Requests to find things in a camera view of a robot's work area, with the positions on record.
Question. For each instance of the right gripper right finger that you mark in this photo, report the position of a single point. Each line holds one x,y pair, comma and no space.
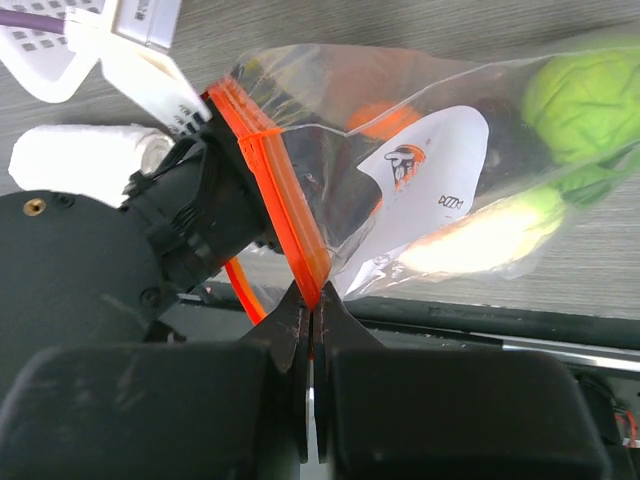
347,397

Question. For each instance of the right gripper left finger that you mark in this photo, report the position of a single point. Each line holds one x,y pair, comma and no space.
286,334

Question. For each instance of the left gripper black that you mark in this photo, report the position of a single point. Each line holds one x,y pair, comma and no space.
200,207

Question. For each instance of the clear zip bag orange seal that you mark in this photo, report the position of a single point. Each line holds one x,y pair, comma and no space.
344,206

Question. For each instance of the orange fake fruit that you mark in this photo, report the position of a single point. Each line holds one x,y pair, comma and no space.
382,121

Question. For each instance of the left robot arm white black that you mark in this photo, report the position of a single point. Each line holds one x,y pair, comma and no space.
76,271

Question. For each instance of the white fake radish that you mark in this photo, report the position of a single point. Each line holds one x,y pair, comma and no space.
489,239

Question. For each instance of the green fake fruit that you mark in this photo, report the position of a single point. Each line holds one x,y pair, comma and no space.
585,108

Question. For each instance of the folded white towel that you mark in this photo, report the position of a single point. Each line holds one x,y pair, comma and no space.
95,161

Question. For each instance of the white perforated plastic basket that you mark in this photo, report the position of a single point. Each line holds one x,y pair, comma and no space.
41,61

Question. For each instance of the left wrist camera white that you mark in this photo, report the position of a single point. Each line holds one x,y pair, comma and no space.
131,41

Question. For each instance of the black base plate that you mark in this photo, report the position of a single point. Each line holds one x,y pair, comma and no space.
603,350

